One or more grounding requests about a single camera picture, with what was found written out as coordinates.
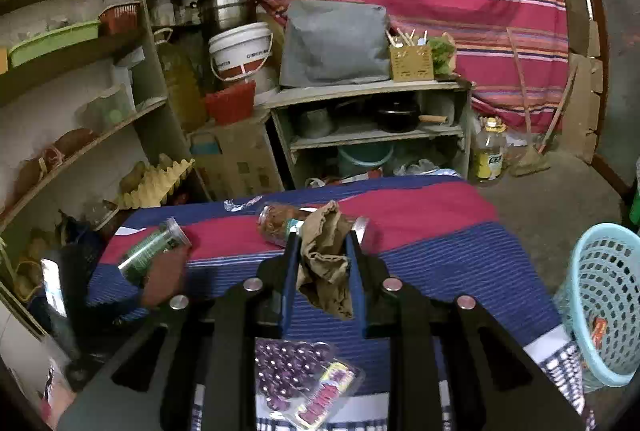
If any brown scrub sponge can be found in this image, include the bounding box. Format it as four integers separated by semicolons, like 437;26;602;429
141;246;190;309

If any purple grape candy packet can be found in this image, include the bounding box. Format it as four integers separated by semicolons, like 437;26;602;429
254;338;363;430

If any brown paper bag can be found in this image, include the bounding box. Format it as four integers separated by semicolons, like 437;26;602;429
295;199;356;322

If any green label spice jar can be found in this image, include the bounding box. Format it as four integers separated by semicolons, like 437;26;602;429
118;217;191;286

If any striped blue red tablecloth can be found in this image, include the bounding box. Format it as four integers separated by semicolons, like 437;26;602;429
87;170;586;430

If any light blue plastic basket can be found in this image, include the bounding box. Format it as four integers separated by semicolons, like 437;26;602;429
553;223;639;392

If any white label spice jar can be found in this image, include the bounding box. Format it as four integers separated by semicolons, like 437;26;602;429
257;200;370;251

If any yellow egg carton tray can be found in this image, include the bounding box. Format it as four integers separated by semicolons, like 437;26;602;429
116;154;195;210

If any cardboard box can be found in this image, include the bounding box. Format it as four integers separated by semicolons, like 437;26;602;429
188;108;284;202

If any yellow oil bottle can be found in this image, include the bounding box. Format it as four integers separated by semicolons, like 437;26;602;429
473;117;506;182

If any broom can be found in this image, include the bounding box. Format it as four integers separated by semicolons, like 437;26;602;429
506;27;577;178

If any red plastic basket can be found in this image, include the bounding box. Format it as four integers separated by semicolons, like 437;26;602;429
204;81;256;126

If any grey low shelf unit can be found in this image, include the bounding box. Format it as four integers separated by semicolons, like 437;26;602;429
267;78;472;188

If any yellow utensil holder box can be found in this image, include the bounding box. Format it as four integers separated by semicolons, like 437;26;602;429
386;29;435;82

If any white plastic bucket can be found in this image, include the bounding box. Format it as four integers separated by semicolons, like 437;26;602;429
208;22;273;82

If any grey cloth cover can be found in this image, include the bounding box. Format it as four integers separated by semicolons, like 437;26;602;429
280;0;390;88

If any green plastic tray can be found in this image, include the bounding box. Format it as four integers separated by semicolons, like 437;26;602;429
9;20;101;68

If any steel pot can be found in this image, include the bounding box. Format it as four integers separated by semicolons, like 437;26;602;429
198;0;256;32

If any grey wall shelf unit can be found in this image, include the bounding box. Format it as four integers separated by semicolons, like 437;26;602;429
1;0;190;337

